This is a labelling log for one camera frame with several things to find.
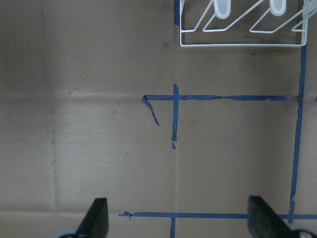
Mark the white wire cup rack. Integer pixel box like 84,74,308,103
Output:
174,0,317,48

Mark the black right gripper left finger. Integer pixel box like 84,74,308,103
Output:
75,198,109,238

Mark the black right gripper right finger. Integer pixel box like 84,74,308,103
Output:
247,196,300,238

